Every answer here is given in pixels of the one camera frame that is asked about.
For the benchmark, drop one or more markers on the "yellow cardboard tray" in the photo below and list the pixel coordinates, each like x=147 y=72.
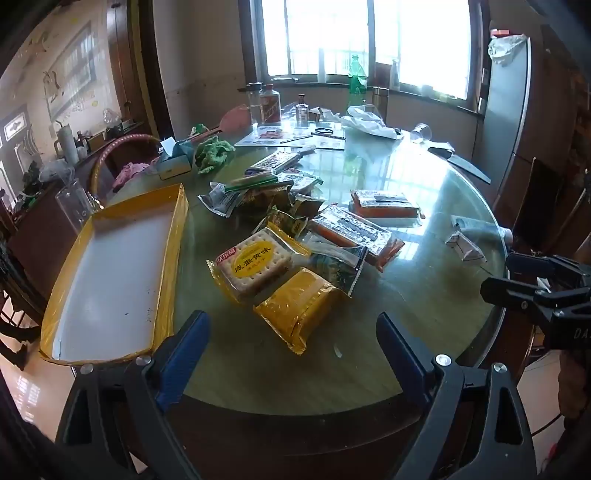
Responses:
x=115 y=277

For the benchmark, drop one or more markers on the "wall poster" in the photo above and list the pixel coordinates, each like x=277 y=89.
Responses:
x=69 y=74

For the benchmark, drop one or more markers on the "small green snack packet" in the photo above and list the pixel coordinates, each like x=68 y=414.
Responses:
x=286 y=224

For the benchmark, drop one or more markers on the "white tube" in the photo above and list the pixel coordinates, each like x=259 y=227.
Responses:
x=480 y=228

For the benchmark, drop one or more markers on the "person's right forearm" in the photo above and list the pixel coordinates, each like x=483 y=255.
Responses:
x=575 y=387

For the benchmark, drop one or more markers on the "dark red folding table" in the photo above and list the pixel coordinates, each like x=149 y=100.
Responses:
x=41 y=240

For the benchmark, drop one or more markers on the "green plastic bottle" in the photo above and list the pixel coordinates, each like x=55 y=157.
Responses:
x=357 y=85

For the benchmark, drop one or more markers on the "clear glass cup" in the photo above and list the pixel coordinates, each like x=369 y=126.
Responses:
x=420 y=133

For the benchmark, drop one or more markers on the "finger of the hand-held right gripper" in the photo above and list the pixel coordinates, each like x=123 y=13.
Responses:
x=545 y=270
x=512 y=293

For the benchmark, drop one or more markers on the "pink hula hoop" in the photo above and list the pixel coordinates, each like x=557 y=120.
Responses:
x=99 y=161

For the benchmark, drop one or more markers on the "pink cloth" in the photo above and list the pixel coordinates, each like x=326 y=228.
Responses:
x=131 y=174

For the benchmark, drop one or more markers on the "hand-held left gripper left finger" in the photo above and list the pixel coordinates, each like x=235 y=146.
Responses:
x=182 y=355

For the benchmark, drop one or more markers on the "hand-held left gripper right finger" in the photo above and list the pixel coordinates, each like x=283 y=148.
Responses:
x=401 y=355

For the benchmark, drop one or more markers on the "green cloth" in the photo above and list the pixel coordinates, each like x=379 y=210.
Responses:
x=212 y=154

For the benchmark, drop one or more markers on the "golden brown snack packet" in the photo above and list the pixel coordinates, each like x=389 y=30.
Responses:
x=265 y=199

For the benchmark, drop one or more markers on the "small glass bottle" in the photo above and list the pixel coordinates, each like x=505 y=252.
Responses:
x=302 y=113

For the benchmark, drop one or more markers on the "printed paper mat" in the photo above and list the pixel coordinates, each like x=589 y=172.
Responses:
x=263 y=136

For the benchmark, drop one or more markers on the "crumpled white bag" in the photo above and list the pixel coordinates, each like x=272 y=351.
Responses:
x=505 y=48

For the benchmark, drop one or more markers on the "steel thermos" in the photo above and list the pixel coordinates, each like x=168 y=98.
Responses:
x=380 y=101

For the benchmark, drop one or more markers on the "grey refrigerator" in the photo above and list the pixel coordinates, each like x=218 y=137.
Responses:
x=505 y=115

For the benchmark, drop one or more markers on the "orange snack packet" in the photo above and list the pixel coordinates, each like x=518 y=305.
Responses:
x=355 y=230
x=385 y=205

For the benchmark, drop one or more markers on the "small cardboard box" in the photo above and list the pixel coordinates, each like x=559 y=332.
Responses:
x=317 y=114

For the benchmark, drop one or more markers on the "white bag on cabinet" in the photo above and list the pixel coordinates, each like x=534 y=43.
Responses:
x=57 y=173

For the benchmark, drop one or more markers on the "teal tissue box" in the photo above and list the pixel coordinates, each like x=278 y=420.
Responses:
x=174 y=161

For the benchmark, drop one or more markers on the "window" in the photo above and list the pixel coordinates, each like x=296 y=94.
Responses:
x=323 y=37

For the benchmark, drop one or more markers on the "green plastic plant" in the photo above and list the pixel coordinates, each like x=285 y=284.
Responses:
x=33 y=177

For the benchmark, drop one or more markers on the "silver green snack packet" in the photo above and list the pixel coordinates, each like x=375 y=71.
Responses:
x=302 y=180

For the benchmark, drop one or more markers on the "yellow round-label cracker packet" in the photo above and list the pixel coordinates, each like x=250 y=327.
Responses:
x=256 y=265

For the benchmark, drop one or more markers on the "clear glass mug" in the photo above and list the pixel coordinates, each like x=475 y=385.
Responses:
x=74 y=203

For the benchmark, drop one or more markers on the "pink fly swatter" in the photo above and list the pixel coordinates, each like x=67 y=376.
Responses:
x=235 y=117

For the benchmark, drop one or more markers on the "white red-label liquor bottle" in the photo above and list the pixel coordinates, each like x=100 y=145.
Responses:
x=270 y=106

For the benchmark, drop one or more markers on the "white tumbler with straw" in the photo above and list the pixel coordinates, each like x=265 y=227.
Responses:
x=68 y=145

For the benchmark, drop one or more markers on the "clear slim bottle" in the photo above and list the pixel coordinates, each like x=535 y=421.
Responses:
x=395 y=76

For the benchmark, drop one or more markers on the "black pen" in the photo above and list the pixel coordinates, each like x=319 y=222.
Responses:
x=295 y=139

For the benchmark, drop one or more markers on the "small white folded packet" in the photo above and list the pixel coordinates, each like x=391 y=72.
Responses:
x=466 y=247

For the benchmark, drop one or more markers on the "plain yellow snack packet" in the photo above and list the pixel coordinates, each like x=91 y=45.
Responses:
x=295 y=304

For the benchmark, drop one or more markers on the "wooden chair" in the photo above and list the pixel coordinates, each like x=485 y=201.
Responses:
x=545 y=203

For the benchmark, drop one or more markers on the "white plastic bag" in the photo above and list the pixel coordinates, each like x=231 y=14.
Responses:
x=369 y=122

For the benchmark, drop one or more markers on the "yellow green printed snack packet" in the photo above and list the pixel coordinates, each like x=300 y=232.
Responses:
x=339 y=268

